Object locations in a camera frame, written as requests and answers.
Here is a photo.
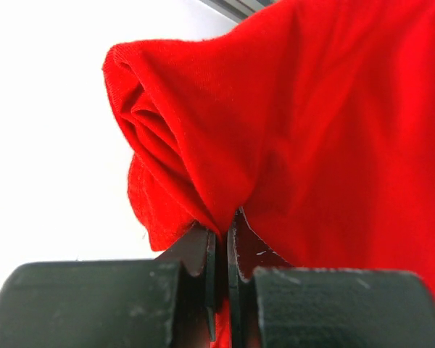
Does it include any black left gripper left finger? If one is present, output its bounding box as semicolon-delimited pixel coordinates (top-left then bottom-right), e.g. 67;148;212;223
0;225;216;348

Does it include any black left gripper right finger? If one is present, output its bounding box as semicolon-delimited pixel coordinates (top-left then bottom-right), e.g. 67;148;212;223
227;210;435;348

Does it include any red t shirt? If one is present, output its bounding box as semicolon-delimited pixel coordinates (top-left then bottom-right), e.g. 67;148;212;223
101;0;435;348

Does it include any aluminium frame rail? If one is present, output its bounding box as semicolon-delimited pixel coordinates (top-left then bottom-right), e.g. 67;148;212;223
200;0;276;22

